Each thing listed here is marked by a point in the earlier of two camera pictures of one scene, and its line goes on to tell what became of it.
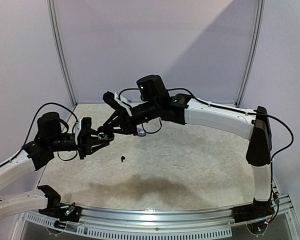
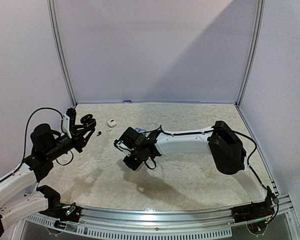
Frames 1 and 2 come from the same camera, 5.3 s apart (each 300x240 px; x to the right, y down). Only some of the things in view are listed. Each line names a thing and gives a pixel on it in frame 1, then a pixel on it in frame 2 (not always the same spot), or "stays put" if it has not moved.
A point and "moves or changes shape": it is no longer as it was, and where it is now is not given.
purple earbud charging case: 141,132 stays put
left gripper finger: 95,147 -> 87,136
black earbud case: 104,135 moves or changes shape
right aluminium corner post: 253,54 stays put
